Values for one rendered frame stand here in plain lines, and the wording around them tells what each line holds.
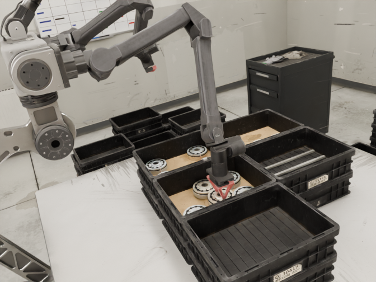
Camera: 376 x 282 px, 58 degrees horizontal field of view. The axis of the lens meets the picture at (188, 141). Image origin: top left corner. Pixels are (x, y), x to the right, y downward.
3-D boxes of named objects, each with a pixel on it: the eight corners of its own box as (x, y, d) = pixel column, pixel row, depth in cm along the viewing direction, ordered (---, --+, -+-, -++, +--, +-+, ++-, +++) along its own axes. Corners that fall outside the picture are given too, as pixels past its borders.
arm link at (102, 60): (184, 7, 127) (194, -7, 117) (204, 38, 128) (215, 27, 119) (82, 65, 111) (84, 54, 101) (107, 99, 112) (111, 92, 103)
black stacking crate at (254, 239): (229, 314, 93) (226, 285, 88) (186, 247, 117) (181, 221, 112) (339, 256, 105) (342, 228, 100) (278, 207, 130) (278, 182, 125)
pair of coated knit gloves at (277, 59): (268, 66, 288) (268, 62, 287) (254, 62, 303) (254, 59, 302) (290, 59, 297) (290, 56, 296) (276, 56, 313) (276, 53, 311)
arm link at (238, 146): (201, 132, 123) (211, 128, 115) (227, 123, 128) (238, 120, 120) (211, 163, 123) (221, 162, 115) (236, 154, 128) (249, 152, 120)
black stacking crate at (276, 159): (278, 206, 131) (278, 181, 126) (237, 172, 155) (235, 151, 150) (354, 173, 143) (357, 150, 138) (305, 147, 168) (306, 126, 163)
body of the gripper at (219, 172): (220, 168, 129) (219, 151, 126) (234, 181, 121) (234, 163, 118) (205, 173, 127) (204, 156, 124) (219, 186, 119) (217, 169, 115)
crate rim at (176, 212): (181, 225, 113) (180, 219, 112) (152, 183, 138) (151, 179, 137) (278, 186, 126) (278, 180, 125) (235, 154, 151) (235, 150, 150)
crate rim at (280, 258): (226, 290, 88) (226, 283, 87) (181, 225, 113) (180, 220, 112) (342, 233, 101) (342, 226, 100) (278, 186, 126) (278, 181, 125)
